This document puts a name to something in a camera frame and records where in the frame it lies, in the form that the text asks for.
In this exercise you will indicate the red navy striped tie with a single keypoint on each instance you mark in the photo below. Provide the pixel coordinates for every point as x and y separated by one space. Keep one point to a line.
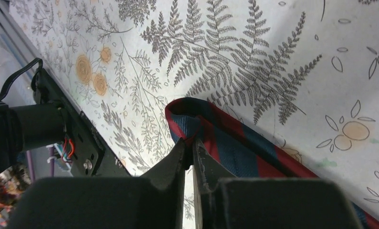
234 145

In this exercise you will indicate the floral table mat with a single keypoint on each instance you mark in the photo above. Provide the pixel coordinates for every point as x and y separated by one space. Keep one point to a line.
302 73

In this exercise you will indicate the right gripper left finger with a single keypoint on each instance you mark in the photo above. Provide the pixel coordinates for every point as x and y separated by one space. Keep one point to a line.
153 200

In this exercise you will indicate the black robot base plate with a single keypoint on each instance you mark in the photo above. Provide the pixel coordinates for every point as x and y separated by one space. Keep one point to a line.
92 156

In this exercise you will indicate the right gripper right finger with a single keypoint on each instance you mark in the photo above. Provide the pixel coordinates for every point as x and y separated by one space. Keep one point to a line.
224 201

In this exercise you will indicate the orange black patterned tie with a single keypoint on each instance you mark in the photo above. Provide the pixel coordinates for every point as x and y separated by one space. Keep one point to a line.
13 183

